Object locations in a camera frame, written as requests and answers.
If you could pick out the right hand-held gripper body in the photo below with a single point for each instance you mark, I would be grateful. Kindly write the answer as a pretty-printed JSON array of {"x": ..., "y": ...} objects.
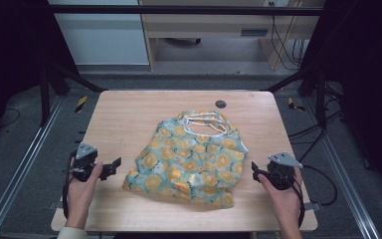
[{"x": 283, "y": 169}]

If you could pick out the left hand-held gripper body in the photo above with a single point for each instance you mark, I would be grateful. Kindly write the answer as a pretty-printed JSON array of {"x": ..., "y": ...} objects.
[{"x": 85, "y": 152}]

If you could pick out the orange print fabric bag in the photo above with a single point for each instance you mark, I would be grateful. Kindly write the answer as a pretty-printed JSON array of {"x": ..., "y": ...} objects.
[{"x": 185, "y": 159}]

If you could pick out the person's right hand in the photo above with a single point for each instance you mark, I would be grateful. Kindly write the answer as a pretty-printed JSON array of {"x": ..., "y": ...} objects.
[{"x": 282, "y": 199}]

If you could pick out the person's left hand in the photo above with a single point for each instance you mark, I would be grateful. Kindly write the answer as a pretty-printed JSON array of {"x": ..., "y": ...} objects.
[{"x": 79, "y": 192}]

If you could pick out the dark round table grommet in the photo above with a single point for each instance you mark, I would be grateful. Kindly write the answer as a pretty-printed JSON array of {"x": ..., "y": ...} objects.
[{"x": 220, "y": 104}]

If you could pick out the white cabinet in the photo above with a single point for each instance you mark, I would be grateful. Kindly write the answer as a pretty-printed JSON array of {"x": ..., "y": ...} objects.
[{"x": 102, "y": 36}]

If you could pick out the dark curtain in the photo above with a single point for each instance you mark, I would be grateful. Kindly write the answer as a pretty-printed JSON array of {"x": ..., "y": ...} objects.
[
  {"x": 10, "y": 59},
  {"x": 368, "y": 83}
]

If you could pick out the metal table bracket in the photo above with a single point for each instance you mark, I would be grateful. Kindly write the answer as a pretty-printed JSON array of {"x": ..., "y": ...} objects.
[{"x": 312, "y": 206}]

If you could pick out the aluminium floor rail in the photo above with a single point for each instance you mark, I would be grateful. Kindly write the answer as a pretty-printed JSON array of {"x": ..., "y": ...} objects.
[
  {"x": 20, "y": 166},
  {"x": 344, "y": 172}
]

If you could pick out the black frame post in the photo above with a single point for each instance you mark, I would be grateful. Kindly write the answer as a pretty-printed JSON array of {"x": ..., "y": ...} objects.
[
  {"x": 321, "y": 99},
  {"x": 45, "y": 96}
]

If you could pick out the black diagonal frame brace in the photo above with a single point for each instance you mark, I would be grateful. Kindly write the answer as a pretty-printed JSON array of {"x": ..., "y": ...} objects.
[
  {"x": 288, "y": 79},
  {"x": 79, "y": 78}
]

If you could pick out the black horizontal frame bar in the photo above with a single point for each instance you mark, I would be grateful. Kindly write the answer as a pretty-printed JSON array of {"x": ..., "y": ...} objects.
[{"x": 185, "y": 10}]

